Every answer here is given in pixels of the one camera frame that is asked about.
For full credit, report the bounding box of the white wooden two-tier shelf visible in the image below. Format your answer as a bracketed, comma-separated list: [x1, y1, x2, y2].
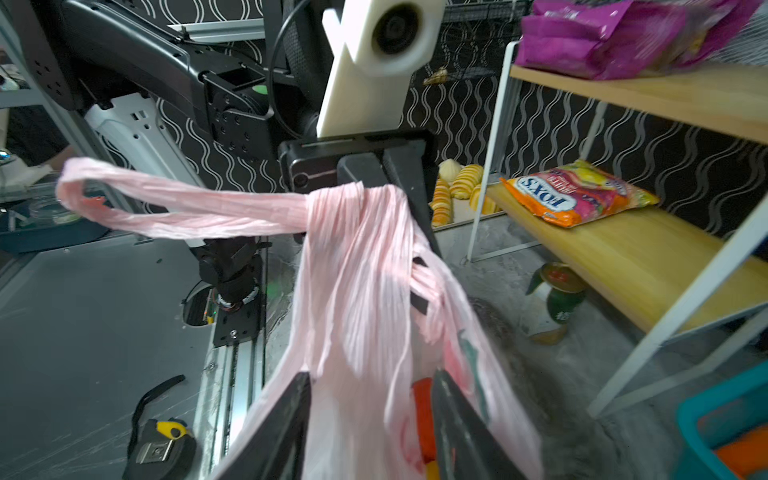
[476, 41, 767, 417]

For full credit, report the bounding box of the yellow black tape measure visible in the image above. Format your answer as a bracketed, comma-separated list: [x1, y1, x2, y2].
[122, 375, 197, 480]

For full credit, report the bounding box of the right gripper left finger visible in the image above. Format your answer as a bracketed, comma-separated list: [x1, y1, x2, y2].
[212, 371, 312, 479]

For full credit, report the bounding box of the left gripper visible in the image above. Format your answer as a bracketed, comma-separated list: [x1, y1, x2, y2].
[277, 128, 442, 316]

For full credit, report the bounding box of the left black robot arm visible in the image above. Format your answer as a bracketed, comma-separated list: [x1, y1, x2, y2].
[10, 1, 445, 194]

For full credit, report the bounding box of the green glass bottle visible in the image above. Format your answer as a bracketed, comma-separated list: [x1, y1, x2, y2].
[518, 262, 588, 345]

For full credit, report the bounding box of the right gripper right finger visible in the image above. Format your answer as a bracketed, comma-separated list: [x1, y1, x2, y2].
[431, 370, 525, 480]

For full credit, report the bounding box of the purple snack bag left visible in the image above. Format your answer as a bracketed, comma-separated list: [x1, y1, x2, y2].
[515, 1, 762, 81]

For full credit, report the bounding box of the pink plastic bag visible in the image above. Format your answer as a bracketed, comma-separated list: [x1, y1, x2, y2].
[56, 158, 544, 479]

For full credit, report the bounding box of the red Fox's candy bag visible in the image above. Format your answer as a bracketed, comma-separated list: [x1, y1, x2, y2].
[500, 160, 660, 229]

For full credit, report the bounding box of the beige bread tray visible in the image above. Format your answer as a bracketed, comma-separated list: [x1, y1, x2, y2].
[429, 159, 501, 229]

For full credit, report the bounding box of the teal plastic basket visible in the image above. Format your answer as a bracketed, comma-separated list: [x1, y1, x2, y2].
[671, 362, 767, 479]

